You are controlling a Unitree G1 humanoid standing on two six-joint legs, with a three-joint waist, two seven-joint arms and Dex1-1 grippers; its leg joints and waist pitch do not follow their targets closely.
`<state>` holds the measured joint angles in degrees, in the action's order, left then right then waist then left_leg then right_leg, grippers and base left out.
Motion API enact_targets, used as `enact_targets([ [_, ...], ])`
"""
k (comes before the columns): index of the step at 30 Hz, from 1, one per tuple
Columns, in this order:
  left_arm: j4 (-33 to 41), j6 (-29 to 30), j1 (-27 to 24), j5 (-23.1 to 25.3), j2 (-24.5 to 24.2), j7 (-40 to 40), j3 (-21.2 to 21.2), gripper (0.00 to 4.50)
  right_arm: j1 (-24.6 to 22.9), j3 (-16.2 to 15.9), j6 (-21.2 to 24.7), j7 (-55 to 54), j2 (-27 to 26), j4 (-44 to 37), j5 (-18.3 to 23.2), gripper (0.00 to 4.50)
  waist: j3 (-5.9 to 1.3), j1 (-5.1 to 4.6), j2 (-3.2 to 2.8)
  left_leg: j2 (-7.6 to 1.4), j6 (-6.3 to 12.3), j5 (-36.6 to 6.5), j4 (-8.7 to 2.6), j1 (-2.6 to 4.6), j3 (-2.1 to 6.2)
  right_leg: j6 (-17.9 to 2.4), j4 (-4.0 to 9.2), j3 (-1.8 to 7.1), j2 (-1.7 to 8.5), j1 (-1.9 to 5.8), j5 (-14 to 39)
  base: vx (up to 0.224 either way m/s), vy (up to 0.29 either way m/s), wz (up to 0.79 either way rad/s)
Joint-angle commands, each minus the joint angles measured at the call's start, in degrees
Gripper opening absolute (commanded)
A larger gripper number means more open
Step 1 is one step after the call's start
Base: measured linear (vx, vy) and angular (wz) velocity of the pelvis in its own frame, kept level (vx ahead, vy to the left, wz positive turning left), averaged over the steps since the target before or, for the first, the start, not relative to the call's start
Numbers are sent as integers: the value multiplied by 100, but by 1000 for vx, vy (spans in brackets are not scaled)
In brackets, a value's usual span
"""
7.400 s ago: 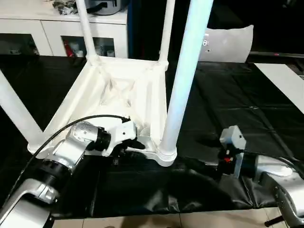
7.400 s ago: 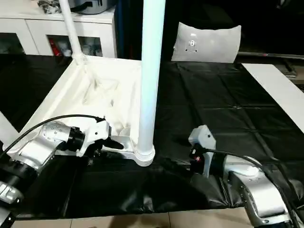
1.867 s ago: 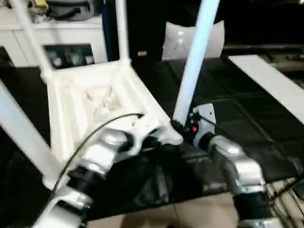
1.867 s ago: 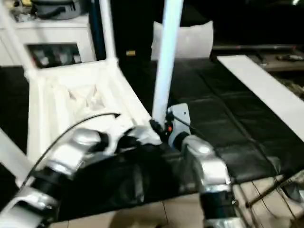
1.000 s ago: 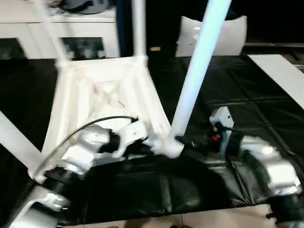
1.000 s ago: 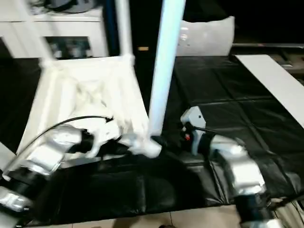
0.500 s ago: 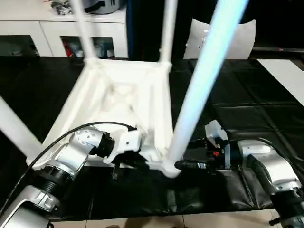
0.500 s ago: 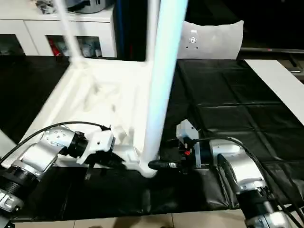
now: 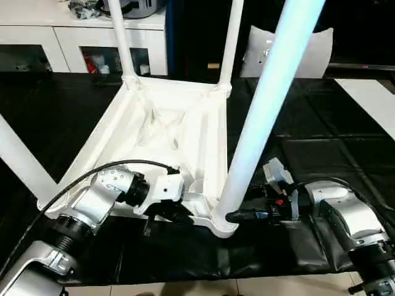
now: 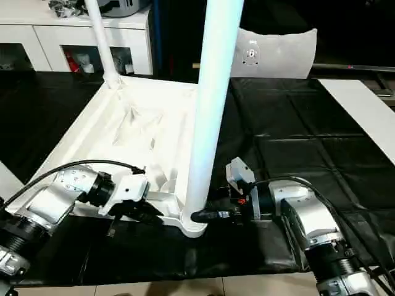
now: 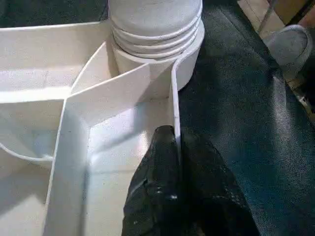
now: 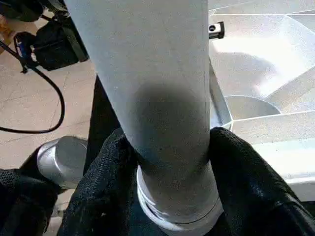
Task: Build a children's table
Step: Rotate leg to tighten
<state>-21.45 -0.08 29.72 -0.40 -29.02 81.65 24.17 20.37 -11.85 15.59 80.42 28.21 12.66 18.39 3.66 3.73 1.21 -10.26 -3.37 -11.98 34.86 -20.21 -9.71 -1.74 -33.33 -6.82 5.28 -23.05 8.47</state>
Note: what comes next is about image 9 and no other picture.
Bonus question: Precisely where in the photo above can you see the grey printed cushion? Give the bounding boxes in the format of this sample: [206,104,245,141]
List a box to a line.
[240,25,335,79]

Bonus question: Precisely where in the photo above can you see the grey round bag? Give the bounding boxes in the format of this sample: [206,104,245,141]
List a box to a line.
[101,0,167,18]

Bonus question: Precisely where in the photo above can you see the white plastic table top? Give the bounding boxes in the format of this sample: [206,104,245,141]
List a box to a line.
[36,76,241,239]

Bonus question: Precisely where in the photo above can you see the white glass-door cabinet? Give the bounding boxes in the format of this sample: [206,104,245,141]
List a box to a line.
[0,0,169,75]

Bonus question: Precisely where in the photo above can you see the white plastic table leg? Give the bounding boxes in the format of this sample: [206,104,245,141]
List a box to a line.
[217,0,245,94]
[215,0,326,226]
[107,0,140,88]
[0,113,60,205]

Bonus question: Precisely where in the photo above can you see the small red box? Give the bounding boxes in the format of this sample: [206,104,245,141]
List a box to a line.
[83,54,96,73]

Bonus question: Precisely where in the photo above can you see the white flat panel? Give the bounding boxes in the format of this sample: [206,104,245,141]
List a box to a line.
[335,78,395,137]

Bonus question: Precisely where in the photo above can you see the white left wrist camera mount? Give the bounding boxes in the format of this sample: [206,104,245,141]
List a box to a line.
[133,174,186,217]

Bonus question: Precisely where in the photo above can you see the black floor mat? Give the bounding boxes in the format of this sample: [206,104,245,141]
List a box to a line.
[0,71,395,287]

